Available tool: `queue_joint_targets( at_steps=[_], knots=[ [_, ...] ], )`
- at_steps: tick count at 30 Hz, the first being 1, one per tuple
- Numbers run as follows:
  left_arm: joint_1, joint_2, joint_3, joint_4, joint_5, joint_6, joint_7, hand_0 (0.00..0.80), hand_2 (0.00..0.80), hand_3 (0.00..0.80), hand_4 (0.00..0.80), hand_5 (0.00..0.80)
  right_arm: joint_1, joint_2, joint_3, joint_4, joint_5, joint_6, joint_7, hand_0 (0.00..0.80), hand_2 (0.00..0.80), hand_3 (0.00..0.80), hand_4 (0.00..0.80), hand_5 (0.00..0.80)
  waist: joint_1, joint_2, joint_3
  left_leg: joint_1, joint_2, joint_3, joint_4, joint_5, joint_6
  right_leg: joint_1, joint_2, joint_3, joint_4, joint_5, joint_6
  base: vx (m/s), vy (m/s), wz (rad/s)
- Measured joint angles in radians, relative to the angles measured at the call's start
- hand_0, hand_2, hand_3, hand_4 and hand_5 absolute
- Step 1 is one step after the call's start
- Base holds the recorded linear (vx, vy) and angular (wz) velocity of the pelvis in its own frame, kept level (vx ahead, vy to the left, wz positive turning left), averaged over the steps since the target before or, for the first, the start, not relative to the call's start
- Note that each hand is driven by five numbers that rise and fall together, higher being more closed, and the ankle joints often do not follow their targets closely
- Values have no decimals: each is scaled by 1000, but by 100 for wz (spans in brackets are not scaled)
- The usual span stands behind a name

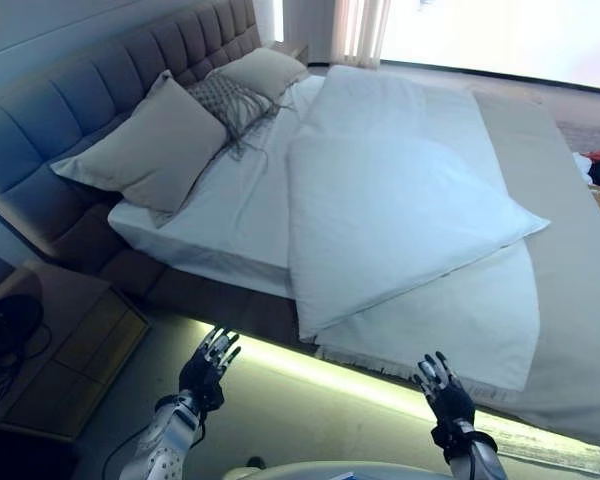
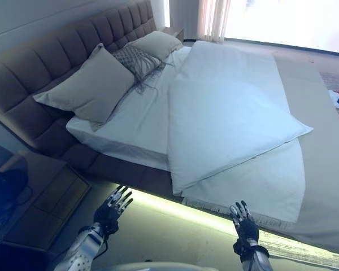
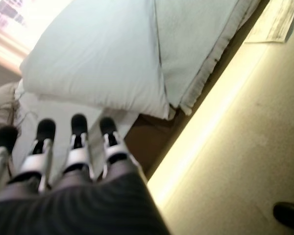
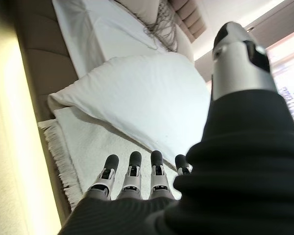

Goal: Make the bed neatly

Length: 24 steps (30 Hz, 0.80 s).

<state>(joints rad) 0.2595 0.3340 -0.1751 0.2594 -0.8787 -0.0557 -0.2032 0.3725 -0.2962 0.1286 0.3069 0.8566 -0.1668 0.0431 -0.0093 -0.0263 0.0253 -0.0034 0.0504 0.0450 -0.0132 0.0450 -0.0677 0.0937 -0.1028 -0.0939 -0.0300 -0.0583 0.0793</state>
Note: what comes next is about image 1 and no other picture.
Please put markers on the small beige pillow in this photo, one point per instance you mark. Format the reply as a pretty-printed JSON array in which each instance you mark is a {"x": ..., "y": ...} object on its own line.
[{"x": 265, "y": 70}]

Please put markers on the small wooden bedside table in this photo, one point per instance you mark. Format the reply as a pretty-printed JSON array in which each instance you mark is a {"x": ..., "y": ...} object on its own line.
[{"x": 297, "y": 52}]

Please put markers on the black round lamp base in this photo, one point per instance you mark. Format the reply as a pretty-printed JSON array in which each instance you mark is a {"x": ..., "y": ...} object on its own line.
[{"x": 10, "y": 322}]

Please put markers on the white garment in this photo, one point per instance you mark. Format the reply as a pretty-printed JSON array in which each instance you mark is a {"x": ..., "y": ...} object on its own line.
[{"x": 581, "y": 162}]

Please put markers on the white fitted mattress sheet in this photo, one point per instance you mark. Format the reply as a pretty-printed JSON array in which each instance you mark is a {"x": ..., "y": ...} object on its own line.
[{"x": 230, "y": 210}]

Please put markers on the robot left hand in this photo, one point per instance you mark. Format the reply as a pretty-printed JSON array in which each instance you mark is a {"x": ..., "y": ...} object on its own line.
[{"x": 202, "y": 372}]

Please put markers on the wooden nightstand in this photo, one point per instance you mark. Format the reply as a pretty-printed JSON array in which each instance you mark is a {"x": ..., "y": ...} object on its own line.
[{"x": 80, "y": 340}]

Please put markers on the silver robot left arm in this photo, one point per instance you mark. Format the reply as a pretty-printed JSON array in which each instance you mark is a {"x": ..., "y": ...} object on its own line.
[{"x": 160, "y": 445}]

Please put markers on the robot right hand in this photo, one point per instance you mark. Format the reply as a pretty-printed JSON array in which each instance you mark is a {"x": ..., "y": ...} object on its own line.
[{"x": 452, "y": 400}]

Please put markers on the beige window curtain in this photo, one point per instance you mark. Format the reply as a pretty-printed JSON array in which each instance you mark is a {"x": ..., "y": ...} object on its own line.
[{"x": 362, "y": 30}]

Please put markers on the woven fringed decorative cushion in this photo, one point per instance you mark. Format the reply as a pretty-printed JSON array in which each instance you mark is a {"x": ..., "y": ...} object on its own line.
[{"x": 230, "y": 100}]

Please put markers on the silver robot torso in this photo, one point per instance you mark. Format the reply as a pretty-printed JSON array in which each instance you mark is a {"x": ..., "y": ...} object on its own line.
[{"x": 330, "y": 472}]

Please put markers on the large beige pillow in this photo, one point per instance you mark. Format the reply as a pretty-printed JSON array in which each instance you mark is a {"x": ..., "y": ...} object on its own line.
[{"x": 155, "y": 145}]

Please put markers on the white duvet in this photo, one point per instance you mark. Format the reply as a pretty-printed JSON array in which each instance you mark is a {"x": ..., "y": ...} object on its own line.
[{"x": 380, "y": 210}]

